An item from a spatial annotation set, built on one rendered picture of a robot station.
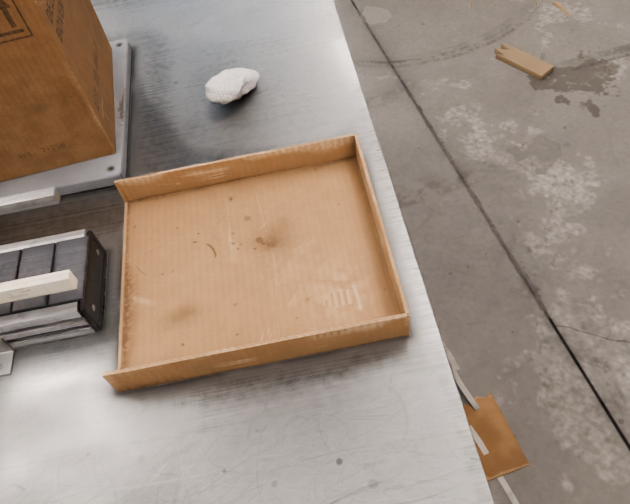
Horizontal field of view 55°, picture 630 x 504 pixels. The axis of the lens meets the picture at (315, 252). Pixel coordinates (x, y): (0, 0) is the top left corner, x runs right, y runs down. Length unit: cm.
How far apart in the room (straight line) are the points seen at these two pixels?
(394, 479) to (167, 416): 22
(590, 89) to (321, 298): 170
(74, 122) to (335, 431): 48
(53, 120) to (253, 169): 25
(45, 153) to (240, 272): 31
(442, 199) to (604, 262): 47
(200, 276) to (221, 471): 22
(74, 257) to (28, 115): 19
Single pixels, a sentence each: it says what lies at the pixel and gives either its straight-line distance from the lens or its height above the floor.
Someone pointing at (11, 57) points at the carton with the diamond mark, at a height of 101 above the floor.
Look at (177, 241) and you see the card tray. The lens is 73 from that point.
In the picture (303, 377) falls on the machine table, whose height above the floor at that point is 83.
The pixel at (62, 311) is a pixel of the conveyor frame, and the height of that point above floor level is 88.
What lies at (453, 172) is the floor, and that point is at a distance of 189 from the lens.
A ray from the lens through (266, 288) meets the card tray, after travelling 66.
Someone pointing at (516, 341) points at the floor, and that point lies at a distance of 158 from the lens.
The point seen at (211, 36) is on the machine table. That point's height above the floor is 83.
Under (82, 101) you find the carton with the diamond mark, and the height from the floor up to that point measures 94.
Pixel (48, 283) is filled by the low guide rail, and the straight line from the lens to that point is 65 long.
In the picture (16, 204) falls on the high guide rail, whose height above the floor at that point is 96.
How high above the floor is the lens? 138
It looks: 54 degrees down
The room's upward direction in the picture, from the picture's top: 11 degrees counter-clockwise
